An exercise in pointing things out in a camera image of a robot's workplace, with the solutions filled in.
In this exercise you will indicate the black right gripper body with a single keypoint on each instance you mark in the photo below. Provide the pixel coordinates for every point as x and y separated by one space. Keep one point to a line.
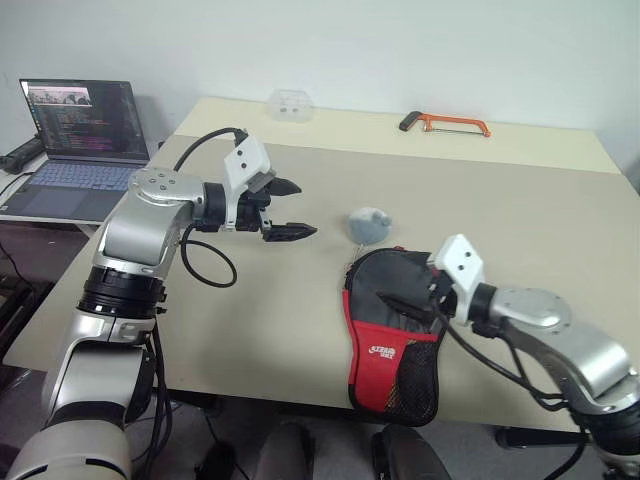
442 295

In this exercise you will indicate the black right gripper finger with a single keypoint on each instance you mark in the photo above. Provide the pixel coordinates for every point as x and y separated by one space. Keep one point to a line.
407 307

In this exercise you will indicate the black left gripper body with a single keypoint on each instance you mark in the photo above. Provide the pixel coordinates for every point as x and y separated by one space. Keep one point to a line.
252 215

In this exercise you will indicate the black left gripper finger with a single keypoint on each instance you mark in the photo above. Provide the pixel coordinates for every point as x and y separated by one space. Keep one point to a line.
287 188
290 232

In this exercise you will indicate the red black paddle case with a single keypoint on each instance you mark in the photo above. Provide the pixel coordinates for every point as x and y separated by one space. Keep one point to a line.
372 360

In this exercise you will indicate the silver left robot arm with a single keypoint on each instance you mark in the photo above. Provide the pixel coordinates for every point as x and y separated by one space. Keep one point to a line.
140 230

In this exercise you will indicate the clear plastic container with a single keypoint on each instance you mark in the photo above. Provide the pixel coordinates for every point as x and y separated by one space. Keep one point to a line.
291 106

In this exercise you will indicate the black rounded shape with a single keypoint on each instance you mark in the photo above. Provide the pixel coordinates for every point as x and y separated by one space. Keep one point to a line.
410 455

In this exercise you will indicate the open grey laptop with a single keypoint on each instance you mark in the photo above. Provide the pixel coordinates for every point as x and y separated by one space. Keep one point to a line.
85 130

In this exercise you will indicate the dark grey rounded shape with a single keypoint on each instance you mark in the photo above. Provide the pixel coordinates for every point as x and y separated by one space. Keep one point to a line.
285 452

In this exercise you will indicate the black power strip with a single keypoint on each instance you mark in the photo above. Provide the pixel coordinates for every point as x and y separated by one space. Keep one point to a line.
20 155

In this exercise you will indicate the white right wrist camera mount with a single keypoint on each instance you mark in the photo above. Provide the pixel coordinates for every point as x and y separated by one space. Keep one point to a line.
462 270

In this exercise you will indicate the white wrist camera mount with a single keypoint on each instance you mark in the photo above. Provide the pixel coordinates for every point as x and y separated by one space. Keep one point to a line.
245 162
462 270

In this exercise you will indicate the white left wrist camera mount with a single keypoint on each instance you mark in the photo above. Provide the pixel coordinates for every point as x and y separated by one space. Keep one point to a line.
245 162

